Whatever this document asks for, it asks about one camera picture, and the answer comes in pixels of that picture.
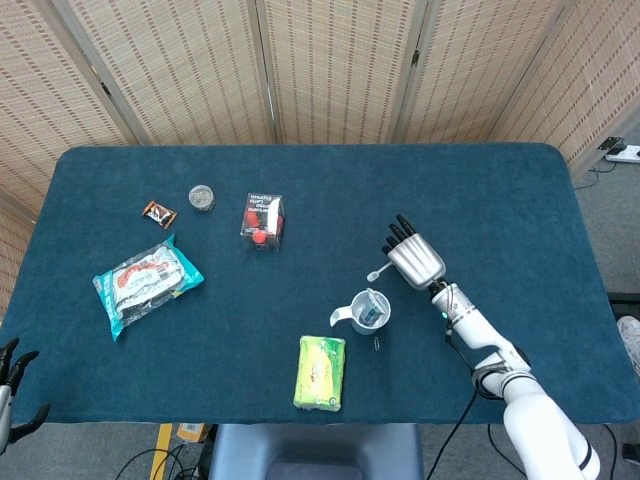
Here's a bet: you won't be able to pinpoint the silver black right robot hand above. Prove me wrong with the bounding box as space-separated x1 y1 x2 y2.
380 214 448 292

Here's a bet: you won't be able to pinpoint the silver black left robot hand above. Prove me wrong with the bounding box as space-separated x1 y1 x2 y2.
0 337 52 454

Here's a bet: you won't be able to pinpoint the blue white toothpaste tube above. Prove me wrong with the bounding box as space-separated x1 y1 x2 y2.
360 288 385 324

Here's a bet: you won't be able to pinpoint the white plastic cup with handle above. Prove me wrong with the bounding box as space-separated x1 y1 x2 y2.
329 288 393 336

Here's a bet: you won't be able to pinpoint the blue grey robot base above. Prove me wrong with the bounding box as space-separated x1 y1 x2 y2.
207 423 424 480

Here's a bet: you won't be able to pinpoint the dark blue tablecloth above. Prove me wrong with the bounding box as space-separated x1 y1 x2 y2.
0 142 640 426

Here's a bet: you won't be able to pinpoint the green yellow tissue pack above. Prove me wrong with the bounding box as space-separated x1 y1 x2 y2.
292 334 347 413

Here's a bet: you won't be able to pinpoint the clear box with red bottles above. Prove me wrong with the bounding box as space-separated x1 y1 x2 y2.
239 192 286 254

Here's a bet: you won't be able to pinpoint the teal silver snack package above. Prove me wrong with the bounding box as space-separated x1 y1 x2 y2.
92 233 205 343

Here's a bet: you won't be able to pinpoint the yellow cardboard box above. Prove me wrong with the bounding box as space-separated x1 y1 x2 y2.
175 422 211 444

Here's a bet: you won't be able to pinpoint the woven folding screen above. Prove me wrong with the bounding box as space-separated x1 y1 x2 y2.
0 0 640 321

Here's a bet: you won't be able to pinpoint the white sneaker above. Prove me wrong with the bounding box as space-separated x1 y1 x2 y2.
615 315 640 376

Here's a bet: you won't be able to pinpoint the white power strip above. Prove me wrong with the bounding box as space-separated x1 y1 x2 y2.
604 144 640 165

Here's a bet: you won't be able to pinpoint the brown candy wrapper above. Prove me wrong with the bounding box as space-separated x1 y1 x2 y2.
141 200 179 229

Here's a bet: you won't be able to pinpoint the black floor cables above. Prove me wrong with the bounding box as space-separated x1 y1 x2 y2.
117 439 211 480

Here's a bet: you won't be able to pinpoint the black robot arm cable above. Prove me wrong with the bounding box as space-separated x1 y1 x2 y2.
423 284 481 480

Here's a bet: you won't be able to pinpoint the black floor cable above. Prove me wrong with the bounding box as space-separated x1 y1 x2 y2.
487 423 526 471

